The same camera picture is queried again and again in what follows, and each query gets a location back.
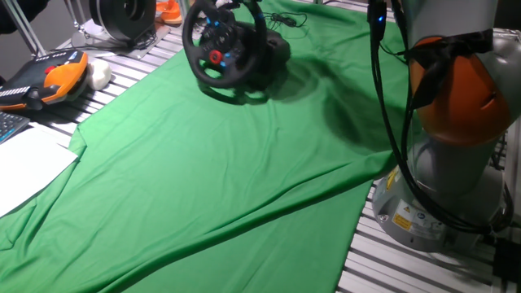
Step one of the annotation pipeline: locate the wide black arm strap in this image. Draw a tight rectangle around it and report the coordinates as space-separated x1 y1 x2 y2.
401 28 496 110

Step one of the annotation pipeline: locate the white rounded lump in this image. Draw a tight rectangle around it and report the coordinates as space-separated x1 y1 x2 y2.
85 58 113 91

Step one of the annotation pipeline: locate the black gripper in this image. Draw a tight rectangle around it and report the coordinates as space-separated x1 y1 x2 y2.
219 0 266 21

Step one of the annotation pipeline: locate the black computer keyboard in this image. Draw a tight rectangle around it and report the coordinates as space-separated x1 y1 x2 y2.
0 110 32 146

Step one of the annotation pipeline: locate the black steering wheel base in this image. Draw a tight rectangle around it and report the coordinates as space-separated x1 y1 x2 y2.
239 20 292 91

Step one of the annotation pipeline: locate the green cloth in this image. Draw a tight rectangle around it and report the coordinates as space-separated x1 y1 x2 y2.
0 0 413 293

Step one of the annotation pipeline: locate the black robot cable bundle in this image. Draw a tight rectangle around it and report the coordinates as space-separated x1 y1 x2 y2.
366 0 514 236

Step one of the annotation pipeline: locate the orange plastic object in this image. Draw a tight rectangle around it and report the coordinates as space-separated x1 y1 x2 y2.
155 0 183 25

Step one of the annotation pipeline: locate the white paper sheet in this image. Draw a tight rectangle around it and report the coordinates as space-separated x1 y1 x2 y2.
0 126 79 219

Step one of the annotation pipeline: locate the black racing steering wheel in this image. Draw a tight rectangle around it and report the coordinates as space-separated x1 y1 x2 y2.
182 0 269 90

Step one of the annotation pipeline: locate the orange and black teach pendant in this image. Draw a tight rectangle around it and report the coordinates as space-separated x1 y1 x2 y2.
0 49 90 112

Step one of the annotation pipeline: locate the black steering wheel cable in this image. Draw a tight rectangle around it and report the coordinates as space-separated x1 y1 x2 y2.
262 11 309 29

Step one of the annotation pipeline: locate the grey metal frame post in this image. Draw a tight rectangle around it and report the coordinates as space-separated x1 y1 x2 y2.
2 0 47 57

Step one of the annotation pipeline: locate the thin grey metal rod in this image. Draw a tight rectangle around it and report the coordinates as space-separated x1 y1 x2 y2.
63 0 85 33

